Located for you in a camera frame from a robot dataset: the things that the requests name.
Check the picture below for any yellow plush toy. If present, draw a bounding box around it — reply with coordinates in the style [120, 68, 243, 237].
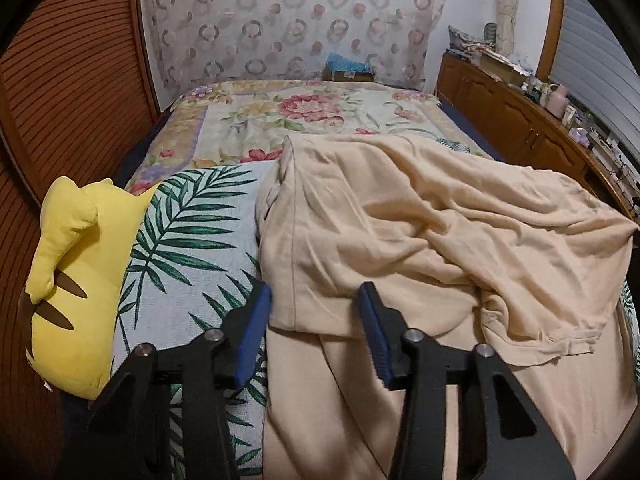
[18, 177, 154, 400]

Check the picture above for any brown louvered wardrobe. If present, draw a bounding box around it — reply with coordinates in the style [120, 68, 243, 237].
[1, 0, 158, 474]

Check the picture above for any palm leaf print blanket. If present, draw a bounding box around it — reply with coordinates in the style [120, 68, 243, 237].
[112, 162, 269, 479]

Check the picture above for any beige t-shirt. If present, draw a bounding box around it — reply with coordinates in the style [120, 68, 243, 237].
[256, 134, 638, 479]

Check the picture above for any floral bed blanket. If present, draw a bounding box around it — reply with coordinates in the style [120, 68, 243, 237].
[126, 80, 488, 195]

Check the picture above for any blue cloth on box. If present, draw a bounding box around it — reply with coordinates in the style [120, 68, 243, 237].
[322, 53, 375, 82]

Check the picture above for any purple tissue box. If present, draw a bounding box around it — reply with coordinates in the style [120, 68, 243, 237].
[570, 127, 590, 148]

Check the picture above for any circle pattern lace curtain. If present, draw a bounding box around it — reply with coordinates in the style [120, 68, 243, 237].
[142, 0, 446, 98]

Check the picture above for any grey window blind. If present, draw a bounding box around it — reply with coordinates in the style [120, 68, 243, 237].
[551, 0, 639, 157]

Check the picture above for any pink thermos bottle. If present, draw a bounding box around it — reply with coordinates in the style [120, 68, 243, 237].
[544, 84, 570, 119]

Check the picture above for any cardboard box on cabinet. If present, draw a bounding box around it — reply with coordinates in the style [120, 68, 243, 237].
[477, 51, 529, 87]

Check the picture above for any wooden sideboard cabinet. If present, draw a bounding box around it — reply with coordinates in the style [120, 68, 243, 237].
[436, 53, 638, 220]

